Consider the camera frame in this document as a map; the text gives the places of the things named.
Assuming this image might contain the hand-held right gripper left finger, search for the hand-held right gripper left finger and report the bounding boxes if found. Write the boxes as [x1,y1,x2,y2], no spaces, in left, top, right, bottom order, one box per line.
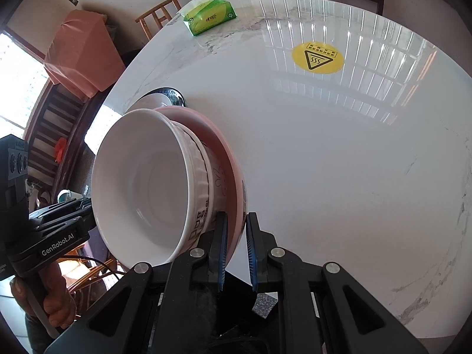
[44,212,228,354]

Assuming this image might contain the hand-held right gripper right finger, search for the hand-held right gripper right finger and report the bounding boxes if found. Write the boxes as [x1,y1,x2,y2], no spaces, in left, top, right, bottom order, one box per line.
[246,212,430,354]

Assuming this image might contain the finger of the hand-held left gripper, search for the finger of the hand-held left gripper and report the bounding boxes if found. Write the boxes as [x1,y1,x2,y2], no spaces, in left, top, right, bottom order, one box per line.
[35,212,96,238]
[29,197,93,225]

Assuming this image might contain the white bowl with pink stripes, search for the white bowl with pink stripes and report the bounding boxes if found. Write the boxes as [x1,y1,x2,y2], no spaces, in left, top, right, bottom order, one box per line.
[90,109,227,268]

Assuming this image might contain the white floral bowl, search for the white floral bowl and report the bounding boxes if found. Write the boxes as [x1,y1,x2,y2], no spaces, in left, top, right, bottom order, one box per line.
[138,91,178,113]

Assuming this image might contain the blue floral porcelain plate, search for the blue floral porcelain plate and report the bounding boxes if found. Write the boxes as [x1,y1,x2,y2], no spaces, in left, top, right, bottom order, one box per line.
[147,86,187,107]

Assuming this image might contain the person's left hand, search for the person's left hand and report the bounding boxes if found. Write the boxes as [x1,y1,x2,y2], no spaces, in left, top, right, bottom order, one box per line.
[10,262,76,330]

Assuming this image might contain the rattan chair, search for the rattan chair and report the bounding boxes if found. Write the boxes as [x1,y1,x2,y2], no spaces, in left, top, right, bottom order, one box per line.
[59,256,126,296]

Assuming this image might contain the dark wooden slatted bench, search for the dark wooden slatted bench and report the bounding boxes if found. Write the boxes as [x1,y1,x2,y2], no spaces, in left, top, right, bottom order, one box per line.
[26,81,107,192]

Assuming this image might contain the bright glass door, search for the bright glass door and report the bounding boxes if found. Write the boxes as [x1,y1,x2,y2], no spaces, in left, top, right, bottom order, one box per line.
[0,26,48,130]

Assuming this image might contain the orange cloth cover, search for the orange cloth cover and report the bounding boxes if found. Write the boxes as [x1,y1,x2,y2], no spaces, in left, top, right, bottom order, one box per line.
[43,9,127,98]

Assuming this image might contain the round yellow warning sticker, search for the round yellow warning sticker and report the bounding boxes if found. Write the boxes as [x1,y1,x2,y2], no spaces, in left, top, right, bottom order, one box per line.
[292,42,345,74]

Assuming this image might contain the light wooden chair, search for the light wooden chair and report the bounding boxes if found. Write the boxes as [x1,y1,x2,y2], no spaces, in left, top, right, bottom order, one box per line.
[135,0,182,41]

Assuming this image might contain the green tissue pack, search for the green tissue pack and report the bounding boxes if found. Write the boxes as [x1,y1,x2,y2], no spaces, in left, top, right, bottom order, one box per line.
[181,0,237,37]

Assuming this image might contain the black cable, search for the black cable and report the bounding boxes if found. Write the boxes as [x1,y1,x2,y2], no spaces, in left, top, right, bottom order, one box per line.
[55,254,128,278]

